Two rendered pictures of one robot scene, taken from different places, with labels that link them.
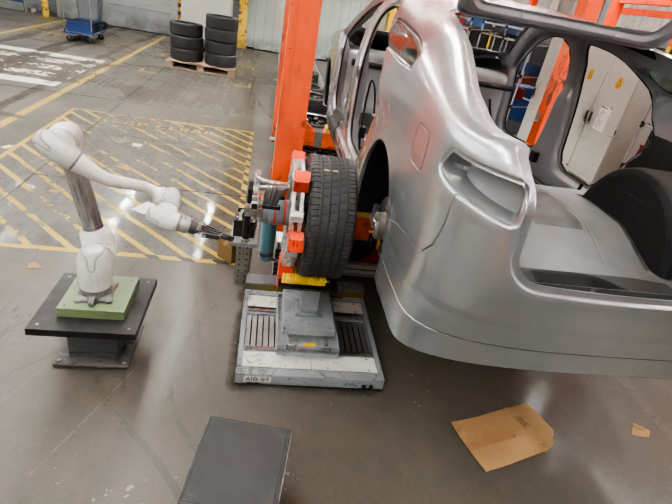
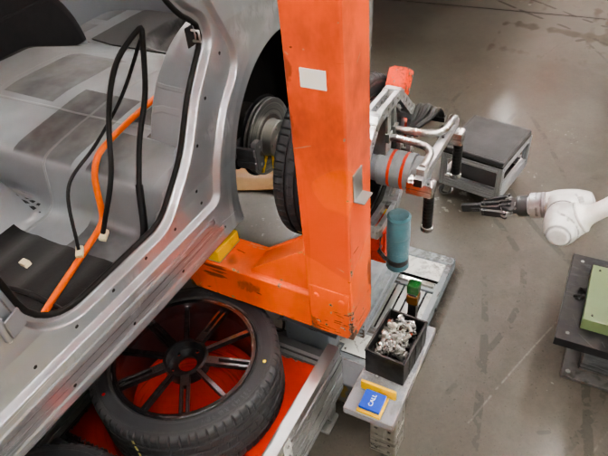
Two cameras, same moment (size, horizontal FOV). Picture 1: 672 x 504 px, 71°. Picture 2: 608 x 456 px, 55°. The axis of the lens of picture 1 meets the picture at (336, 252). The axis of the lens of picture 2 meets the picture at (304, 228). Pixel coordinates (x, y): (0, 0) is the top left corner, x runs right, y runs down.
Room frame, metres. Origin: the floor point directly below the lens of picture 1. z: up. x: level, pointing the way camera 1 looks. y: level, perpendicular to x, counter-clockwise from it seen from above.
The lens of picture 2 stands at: (3.82, 1.25, 2.10)
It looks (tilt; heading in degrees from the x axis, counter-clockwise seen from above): 40 degrees down; 223
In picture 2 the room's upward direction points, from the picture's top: 6 degrees counter-clockwise
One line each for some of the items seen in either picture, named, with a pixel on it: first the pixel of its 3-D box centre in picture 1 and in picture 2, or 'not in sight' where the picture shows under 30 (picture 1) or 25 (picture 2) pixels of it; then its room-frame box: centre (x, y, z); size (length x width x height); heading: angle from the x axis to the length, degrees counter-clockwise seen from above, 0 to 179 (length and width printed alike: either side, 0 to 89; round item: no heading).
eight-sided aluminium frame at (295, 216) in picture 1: (292, 213); (382, 165); (2.29, 0.27, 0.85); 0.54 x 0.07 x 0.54; 11
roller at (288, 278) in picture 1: (303, 279); not in sight; (2.20, 0.15, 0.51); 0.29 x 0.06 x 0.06; 101
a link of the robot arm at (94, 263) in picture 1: (94, 265); not in sight; (1.94, 1.19, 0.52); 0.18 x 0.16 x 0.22; 20
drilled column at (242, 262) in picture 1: (243, 255); (387, 412); (2.81, 0.64, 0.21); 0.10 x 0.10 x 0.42; 11
